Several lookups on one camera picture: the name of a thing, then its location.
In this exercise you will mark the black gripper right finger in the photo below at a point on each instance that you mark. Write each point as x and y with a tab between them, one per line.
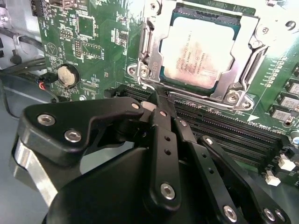
197	151

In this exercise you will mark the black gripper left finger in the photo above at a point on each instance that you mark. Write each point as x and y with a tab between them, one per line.
58	123

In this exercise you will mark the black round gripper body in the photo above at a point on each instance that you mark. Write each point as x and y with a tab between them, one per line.
105	198

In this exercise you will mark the metal socket cover frame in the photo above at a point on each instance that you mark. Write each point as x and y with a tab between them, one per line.
156	63

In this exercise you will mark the silver square CPU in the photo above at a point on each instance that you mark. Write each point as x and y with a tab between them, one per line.
201	51

